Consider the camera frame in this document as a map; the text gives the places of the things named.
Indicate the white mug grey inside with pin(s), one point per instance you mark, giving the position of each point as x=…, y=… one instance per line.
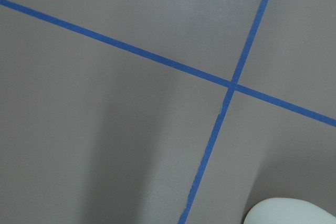
x=287, y=210

